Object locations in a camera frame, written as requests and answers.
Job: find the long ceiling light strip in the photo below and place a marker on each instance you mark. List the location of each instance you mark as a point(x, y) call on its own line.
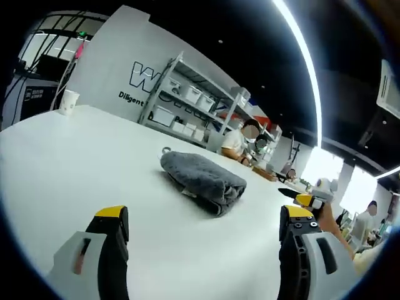
point(307, 62)

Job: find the dark monitor screen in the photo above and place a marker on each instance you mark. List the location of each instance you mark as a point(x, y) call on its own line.
point(51, 68)

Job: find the grey towel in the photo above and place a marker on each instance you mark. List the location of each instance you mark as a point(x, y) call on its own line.
point(200, 178)

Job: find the row of white storage boxes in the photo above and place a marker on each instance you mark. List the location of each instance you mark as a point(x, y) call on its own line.
point(195, 93)

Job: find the ceiling air conditioner vent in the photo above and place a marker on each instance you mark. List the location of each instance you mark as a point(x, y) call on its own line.
point(389, 89)

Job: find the grey metal shelving rack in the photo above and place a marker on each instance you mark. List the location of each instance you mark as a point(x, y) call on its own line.
point(225, 103)

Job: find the person's right hand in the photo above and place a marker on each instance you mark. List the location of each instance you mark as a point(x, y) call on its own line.
point(328, 218)

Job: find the dark sign board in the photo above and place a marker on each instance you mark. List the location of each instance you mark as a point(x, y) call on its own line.
point(39, 97)

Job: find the short ceiling light strip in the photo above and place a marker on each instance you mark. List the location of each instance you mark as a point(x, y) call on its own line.
point(389, 172)

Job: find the white paper cup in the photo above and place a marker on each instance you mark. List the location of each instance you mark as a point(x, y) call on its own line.
point(68, 103)

